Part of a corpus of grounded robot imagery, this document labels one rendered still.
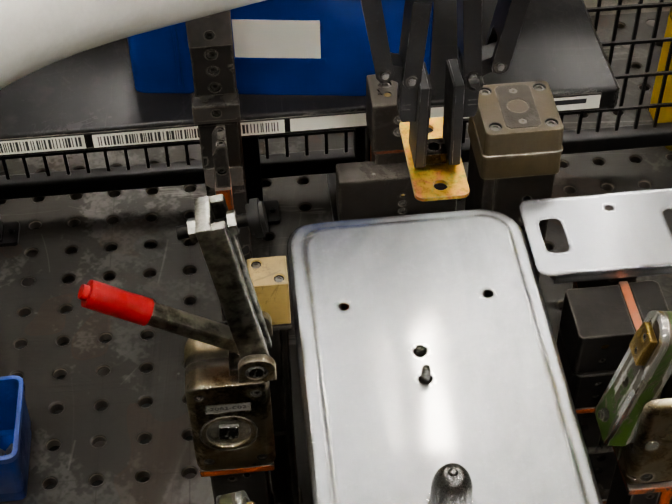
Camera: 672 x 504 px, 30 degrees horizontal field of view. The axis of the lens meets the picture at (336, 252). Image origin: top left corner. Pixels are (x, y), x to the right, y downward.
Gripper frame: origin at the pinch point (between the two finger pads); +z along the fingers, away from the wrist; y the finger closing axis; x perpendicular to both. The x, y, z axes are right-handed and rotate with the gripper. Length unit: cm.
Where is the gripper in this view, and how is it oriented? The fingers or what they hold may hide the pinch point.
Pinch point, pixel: (436, 114)
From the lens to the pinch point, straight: 86.1
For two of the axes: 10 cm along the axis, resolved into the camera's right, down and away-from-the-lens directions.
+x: -1.1, -7.1, 6.9
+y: 9.9, -0.8, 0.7
